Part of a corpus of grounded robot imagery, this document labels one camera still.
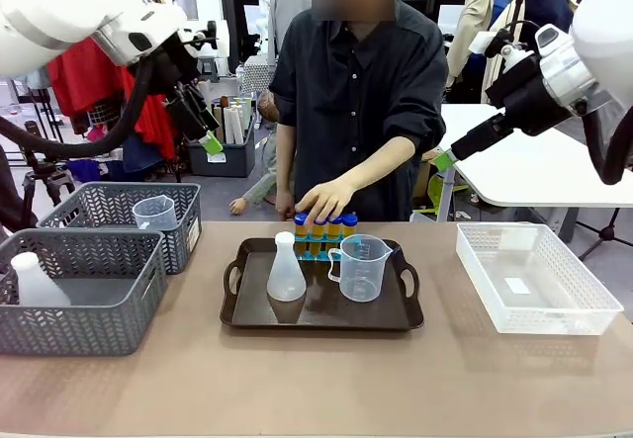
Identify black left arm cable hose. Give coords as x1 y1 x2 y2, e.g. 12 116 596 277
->
0 55 160 160

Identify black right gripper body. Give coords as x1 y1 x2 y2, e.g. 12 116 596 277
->
486 52 570 137

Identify large grey plastic basket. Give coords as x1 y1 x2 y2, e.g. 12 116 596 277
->
0 227 168 357

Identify child mannequin doll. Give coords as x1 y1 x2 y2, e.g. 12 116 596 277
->
228 88 281 216

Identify person's right hand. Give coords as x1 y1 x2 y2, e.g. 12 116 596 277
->
274 190 299 222

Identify small grey plastic basket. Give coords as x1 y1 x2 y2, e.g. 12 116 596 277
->
36 182 203 276

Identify white paper roll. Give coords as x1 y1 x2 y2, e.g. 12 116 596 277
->
223 103 247 145

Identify dark brown serving tray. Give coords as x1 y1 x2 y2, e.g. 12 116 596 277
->
220 237 425 332

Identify grey plastic stool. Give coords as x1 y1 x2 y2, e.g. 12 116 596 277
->
199 55 229 84

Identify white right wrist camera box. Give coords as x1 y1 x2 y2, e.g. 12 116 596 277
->
469 30 497 55

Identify person's left hand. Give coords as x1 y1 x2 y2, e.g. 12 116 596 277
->
295 180 358 224

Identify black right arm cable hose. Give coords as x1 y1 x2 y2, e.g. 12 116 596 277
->
581 104 633 186

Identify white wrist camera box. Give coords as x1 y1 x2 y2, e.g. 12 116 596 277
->
178 21 220 59
469 30 497 55

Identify mannequin in navy top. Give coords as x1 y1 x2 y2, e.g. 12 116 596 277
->
524 0 577 49

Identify dark blue garment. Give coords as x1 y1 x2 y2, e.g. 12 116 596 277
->
66 131 174 183

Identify green plastic chair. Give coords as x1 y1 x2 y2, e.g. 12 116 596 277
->
426 172 470 211

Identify mannequin in beige coat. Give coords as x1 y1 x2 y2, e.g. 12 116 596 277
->
441 0 518 106

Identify mannequin in grey hoodie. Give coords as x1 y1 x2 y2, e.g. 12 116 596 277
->
268 0 314 54

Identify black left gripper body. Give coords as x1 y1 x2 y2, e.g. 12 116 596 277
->
156 37 204 109

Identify white plastic basket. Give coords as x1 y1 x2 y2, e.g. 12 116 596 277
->
455 221 626 336

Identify red blouse garment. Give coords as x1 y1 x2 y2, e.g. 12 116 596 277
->
46 37 128 118

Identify white work table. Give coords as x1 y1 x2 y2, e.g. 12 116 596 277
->
433 103 633 222

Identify dark grey storage bin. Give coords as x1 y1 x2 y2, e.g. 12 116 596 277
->
186 116 257 179

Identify blue test tube rack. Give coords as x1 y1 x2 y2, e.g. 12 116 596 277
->
292 238 348 263

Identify person's left forearm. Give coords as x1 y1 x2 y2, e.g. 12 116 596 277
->
339 133 417 198

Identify person in dark shirt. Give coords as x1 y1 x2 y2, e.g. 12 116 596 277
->
269 0 450 222

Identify bare white mannequin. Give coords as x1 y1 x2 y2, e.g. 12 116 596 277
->
253 0 274 35

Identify white wire basket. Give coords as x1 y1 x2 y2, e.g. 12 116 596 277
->
87 103 120 127

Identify long red dress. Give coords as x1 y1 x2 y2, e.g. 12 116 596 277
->
121 66 180 161

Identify person's right forearm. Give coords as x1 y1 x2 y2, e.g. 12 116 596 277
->
275 121 298 197

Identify clear plastic measuring cup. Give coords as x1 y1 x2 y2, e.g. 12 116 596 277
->
132 195 177 232
326 234 394 305

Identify black tripod with stand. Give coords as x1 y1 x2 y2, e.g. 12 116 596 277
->
8 74 76 222

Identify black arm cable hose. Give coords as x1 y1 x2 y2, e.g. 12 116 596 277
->
581 104 633 186
0 55 160 160

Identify white plastic conical flask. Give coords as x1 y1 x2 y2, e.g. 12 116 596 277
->
266 230 308 303
10 251 72 307

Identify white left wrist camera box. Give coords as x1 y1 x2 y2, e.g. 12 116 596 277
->
178 21 220 59

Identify cardboard box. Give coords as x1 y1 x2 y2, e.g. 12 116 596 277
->
412 146 438 202

